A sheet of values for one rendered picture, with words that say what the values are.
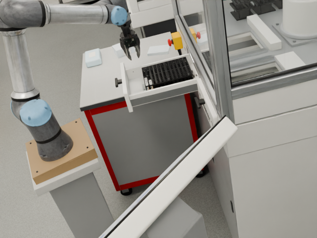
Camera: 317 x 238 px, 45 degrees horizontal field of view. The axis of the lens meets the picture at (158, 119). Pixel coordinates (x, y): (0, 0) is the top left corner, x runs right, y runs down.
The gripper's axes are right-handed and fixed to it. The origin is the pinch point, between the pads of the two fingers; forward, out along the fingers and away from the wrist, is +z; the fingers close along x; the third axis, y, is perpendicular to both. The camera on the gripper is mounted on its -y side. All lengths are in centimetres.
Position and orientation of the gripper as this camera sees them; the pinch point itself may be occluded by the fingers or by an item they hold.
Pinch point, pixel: (134, 55)
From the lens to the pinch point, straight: 194.7
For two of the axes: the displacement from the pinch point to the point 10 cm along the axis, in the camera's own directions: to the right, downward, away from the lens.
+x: 9.6, -2.8, 0.1
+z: 2.2, 7.7, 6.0
